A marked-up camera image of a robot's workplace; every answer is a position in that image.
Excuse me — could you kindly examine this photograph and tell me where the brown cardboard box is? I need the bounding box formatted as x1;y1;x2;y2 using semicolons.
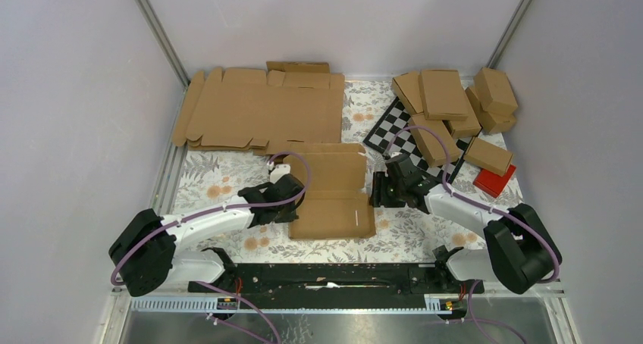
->
284;142;375;240

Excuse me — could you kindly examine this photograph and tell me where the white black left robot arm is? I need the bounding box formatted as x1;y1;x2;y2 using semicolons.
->
108;174;305;297

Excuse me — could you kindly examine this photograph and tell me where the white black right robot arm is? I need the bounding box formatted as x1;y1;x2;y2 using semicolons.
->
369;153;562;294

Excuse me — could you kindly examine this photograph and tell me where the folded cardboard box front centre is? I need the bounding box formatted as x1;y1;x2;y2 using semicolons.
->
408;114;461;167

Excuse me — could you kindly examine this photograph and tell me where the folded cardboard box middle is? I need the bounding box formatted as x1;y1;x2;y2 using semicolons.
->
444;102;481;139

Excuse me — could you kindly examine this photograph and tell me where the folded cardboard box front right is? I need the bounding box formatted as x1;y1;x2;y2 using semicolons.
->
463;137;513;176

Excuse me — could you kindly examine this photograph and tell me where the red box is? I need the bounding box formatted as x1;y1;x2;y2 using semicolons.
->
473;164;516;198

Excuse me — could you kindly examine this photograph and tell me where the folded cardboard box large top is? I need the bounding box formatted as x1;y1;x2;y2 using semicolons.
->
419;69;469;121

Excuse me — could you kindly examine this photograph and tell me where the folded cardboard box back left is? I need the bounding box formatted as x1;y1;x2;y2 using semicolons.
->
391;70;423;115

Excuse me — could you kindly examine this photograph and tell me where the folded cardboard box lower right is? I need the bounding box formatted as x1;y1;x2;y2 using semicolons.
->
465;86;517;134

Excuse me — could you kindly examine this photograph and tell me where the folded cardboard box top right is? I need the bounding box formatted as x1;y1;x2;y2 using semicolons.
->
474;67;518;116

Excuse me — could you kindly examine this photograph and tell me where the black white checkerboard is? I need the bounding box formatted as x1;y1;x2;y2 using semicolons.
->
363;97;471;183

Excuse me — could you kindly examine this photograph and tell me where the floral patterned table mat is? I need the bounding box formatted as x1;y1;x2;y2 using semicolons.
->
168;80;485;263

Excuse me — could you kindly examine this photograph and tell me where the stack of flat cardboard sheets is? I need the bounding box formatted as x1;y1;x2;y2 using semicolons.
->
171;61;345;152

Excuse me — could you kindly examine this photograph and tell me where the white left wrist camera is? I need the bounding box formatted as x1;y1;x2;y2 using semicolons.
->
269;164;290;180

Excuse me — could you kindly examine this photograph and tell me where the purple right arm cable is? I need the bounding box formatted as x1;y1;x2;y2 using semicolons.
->
384;126;563;344

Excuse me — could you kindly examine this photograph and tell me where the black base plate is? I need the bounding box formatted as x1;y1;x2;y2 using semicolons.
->
213;263;485;309

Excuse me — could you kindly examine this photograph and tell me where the aluminium rail frame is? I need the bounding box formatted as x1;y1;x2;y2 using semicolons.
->
102;0;581;344

